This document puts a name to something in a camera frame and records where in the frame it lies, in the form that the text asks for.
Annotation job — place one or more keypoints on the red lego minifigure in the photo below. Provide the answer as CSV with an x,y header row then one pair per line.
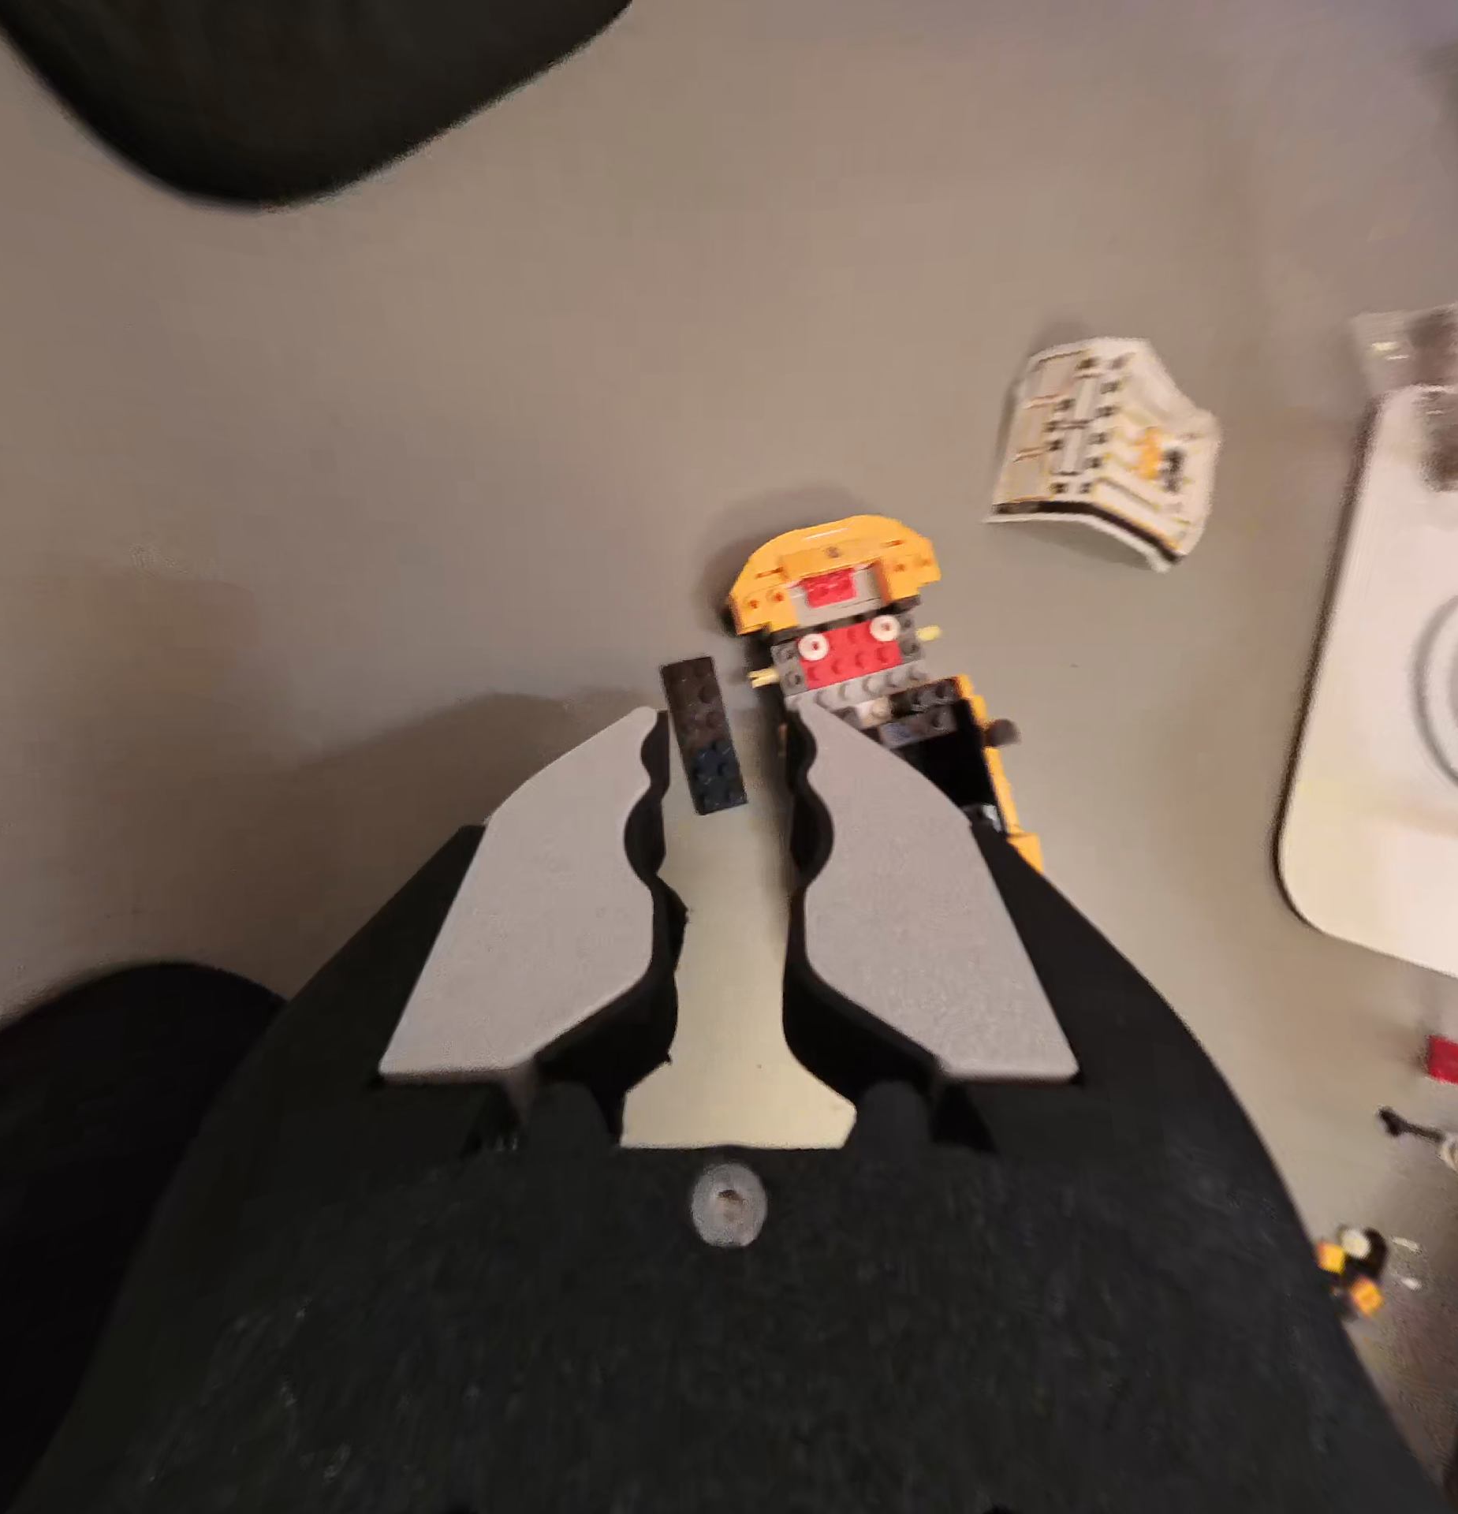
x,y
1456,1061

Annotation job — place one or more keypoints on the small loose yellow-black bricks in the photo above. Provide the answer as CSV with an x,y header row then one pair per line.
x,y
1348,1265

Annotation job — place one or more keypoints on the white lego minifigure piece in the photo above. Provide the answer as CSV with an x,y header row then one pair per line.
x,y
1444,1144

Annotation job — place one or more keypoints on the clear plastic parts bag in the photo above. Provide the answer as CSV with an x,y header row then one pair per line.
x,y
1437,401

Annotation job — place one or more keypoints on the person's black clothing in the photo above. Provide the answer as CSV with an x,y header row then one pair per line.
x,y
66,1123

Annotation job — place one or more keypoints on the black lego plate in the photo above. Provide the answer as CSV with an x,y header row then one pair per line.
x,y
703,739

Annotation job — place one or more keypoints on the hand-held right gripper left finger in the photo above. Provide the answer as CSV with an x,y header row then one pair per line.
x,y
527,922

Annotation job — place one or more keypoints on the white book stand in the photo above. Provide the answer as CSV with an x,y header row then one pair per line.
x,y
1368,769

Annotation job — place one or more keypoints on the yellow lego car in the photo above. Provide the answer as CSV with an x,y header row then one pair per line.
x,y
835,567

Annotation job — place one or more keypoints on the white sticker sheet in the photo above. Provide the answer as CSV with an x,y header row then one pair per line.
x,y
1095,449

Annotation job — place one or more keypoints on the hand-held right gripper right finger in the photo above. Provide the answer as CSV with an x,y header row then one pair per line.
x,y
918,934

